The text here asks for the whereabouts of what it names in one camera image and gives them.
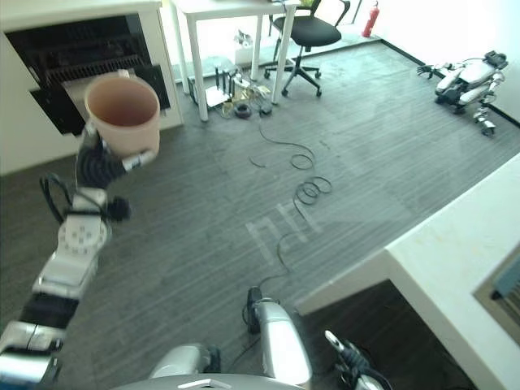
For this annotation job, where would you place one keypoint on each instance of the white cabinet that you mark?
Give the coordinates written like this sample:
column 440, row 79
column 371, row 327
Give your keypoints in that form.
column 24, row 134

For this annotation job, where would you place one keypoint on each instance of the white box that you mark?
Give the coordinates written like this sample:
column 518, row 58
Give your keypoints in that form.
column 243, row 55

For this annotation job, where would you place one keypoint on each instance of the black dishwasher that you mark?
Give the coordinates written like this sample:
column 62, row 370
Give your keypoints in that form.
column 81, row 44

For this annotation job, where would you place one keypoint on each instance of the silver humanoid robot lying down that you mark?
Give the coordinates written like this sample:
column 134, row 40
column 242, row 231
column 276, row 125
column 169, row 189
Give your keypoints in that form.
column 467, row 79

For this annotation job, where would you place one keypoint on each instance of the robot leg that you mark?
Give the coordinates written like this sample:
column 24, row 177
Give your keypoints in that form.
column 282, row 345
column 183, row 359

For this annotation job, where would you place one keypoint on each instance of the red fire extinguisher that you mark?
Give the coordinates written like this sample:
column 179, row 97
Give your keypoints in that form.
column 369, row 22

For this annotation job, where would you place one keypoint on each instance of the robot left leg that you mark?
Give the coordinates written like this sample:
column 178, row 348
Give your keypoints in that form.
column 183, row 359

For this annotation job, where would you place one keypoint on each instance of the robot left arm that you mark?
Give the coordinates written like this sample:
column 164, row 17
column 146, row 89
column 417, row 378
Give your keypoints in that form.
column 77, row 239

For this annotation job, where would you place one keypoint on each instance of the black tape roll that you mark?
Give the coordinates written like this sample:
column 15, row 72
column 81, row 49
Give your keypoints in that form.
column 243, row 110

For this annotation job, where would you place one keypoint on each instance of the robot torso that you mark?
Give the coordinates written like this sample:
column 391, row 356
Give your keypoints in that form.
column 207, row 382

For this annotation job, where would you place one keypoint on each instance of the silver dishwasher rack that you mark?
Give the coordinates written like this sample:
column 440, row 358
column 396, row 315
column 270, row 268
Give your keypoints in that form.
column 75, row 91

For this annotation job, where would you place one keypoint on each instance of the white router with black antennas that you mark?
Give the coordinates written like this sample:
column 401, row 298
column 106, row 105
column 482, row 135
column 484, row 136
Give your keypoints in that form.
column 215, row 96

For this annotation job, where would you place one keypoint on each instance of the white counter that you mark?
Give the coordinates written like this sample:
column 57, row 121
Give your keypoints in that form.
column 451, row 252

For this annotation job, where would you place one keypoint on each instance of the white table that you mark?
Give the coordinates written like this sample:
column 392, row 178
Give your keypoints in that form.
column 227, row 8

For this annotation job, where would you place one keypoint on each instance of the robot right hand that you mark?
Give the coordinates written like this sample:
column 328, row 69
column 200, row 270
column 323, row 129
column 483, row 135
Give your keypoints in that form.
column 357, row 361

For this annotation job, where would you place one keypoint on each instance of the black power adapter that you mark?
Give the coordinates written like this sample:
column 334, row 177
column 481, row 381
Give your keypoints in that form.
column 265, row 109

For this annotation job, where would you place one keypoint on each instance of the black office chair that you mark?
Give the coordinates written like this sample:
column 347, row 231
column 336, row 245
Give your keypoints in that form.
column 315, row 32

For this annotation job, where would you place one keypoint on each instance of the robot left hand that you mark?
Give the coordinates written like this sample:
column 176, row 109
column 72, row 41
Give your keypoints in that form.
column 95, row 166

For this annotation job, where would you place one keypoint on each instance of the robot right leg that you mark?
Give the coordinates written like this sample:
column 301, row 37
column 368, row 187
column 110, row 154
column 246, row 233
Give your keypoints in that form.
column 282, row 345

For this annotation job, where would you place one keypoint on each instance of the pink plastic cup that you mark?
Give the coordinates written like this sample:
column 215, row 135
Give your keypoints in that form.
column 130, row 130

